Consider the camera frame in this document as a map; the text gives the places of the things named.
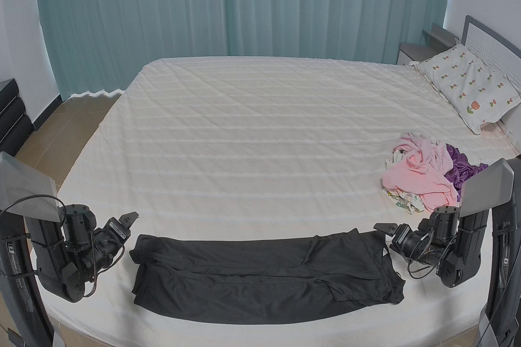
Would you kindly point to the black garment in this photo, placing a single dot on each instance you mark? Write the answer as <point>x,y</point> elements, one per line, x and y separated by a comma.
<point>252,268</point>

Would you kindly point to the white printed pillow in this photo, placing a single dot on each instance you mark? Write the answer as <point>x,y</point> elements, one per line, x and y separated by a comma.
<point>468,87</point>

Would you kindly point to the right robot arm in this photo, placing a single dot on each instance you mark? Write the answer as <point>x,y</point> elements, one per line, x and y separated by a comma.
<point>468,247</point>

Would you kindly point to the pile of clothes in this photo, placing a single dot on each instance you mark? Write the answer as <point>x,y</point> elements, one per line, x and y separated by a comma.
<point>423,170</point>

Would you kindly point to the black chest of drawers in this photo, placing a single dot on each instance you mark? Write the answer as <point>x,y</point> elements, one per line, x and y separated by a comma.
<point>12,113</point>

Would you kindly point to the bed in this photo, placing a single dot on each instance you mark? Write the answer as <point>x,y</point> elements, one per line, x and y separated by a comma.
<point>244,134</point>

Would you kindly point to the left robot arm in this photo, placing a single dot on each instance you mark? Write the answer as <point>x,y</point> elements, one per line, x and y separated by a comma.
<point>49,256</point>

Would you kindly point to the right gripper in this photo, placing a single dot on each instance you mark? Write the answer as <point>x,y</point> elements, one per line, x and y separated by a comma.
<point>411,243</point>

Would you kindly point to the grey white bedside table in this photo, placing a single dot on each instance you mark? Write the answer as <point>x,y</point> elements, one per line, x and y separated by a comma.
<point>423,48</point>

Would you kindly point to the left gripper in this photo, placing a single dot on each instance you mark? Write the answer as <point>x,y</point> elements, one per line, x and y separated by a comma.
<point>112,237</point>

